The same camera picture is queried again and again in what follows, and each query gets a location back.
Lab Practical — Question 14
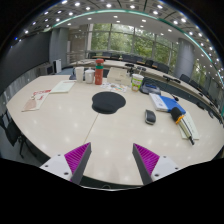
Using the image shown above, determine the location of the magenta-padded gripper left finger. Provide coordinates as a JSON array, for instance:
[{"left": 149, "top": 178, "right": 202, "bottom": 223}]
[{"left": 39, "top": 141, "right": 93, "bottom": 186}]

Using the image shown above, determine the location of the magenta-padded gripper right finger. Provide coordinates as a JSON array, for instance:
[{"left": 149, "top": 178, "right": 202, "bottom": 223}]
[{"left": 131, "top": 143, "right": 183, "bottom": 186}]

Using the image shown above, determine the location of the black computer mouse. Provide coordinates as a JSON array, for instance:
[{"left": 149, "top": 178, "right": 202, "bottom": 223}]
[{"left": 144, "top": 109, "right": 157, "bottom": 126}]

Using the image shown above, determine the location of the black mouse pad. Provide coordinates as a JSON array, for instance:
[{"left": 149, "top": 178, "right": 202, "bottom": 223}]
[{"left": 91, "top": 91, "right": 127, "bottom": 115}]

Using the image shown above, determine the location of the white paper sheet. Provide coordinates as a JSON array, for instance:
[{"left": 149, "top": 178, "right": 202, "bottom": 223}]
[{"left": 178, "top": 110, "right": 201, "bottom": 141}]

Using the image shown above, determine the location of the blue and white book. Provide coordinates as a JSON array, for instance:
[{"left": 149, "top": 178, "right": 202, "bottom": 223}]
[{"left": 148, "top": 92, "right": 187, "bottom": 114}]

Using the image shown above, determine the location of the black office chair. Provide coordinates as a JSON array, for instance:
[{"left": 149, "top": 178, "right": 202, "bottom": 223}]
[{"left": 0, "top": 109, "right": 28, "bottom": 158}]

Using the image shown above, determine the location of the grey conference microphone unit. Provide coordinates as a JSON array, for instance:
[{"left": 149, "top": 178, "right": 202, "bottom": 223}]
[{"left": 139, "top": 78, "right": 162, "bottom": 96}]

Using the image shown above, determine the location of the red and white leaflet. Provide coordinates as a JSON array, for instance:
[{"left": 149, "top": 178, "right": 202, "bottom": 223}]
[{"left": 21, "top": 88, "right": 53, "bottom": 113}]

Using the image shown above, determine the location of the white booklet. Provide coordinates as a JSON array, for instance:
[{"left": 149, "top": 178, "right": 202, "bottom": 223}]
[{"left": 49, "top": 79, "right": 77, "bottom": 94}]

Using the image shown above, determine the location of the green printed cup with straw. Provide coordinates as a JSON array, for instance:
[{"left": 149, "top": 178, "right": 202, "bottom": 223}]
[{"left": 130, "top": 73, "right": 145, "bottom": 93}]

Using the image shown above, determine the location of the colourful sticker sheet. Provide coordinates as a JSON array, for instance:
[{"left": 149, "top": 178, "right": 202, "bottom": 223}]
[{"left": 99, "top": 82, "right": 129, "bottom": 94}]

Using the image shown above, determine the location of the black conference microphone unit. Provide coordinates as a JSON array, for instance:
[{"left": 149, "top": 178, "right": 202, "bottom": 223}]
[{"left": 68, "top": 67, "right": 77, "bottom": 81}]

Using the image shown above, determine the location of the white paper cup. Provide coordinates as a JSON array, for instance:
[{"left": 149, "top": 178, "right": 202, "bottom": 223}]
[{"left": 74, "top": 66, "right": 85, "bottom": 83}]

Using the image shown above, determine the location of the curved conference desk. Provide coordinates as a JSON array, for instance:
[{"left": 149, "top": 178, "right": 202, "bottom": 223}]
[{"left": 68, "top": 58, "right": 224, "bottom": 123}]

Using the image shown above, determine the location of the beige cardboard box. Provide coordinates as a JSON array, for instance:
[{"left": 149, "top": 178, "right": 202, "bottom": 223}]
[{"left": 106, "top": 66, "right": 132, "bottom": 87}]

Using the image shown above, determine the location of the red drink bottle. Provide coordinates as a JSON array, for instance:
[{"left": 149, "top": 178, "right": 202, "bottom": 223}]
[{"left": 94, "top": 58, "right": 105, "bottom": 86}]

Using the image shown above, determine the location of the group of dark chairs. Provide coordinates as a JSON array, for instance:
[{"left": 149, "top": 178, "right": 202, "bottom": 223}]
[{"left": 87, "top": 50, "right": 221, "bottom": 109}]

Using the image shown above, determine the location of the grey box appliance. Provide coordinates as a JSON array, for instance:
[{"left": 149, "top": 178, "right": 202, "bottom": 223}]
[{"left": 38, "top": 63, "right": 55, "bottom": 77}]

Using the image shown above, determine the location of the white air purifier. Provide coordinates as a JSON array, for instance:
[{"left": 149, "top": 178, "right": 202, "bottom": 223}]
[{"left": 53, "top": 58, "right": 63, "bottom": 74}]

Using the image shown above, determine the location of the group of ceiling lights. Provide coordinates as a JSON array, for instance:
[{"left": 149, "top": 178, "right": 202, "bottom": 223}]
[{"left": 13, "top": 0, "right": 224, "bottom": 81}]

